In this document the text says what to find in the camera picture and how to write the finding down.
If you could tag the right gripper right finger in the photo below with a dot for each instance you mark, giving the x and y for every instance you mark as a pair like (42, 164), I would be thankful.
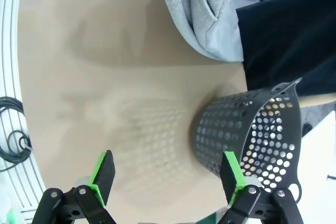
(231, 179)

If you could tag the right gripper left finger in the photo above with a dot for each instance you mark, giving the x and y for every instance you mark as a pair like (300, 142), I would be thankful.
(105, 176)

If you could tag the black perforated basket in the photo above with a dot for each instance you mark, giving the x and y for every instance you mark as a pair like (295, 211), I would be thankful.
(223, 119)

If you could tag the grey training pants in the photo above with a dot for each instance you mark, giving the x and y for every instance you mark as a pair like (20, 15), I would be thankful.
(199, 11)

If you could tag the large white side table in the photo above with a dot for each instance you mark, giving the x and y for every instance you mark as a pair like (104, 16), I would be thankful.
(323, 155)

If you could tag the black printed t-shirt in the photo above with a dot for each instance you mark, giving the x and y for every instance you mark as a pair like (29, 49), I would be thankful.
(288, 37)

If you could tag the white slotted base plate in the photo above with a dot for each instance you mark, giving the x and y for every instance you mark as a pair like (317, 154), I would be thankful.
(8, 51)

